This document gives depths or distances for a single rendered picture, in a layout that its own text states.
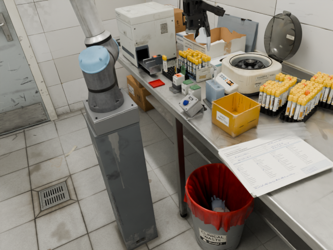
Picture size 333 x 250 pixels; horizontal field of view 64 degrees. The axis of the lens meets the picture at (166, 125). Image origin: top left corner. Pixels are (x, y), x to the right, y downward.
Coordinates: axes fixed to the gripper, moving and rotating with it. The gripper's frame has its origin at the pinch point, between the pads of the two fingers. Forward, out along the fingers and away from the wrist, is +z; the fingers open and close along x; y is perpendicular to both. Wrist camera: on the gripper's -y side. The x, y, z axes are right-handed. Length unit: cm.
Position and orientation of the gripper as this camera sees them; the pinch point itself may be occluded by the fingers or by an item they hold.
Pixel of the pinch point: (202, 44)
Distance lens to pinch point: 119.3
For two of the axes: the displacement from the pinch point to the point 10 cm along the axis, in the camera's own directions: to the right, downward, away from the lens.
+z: 1.0, 7.8, 6.1
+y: -9.5, 2.5, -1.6
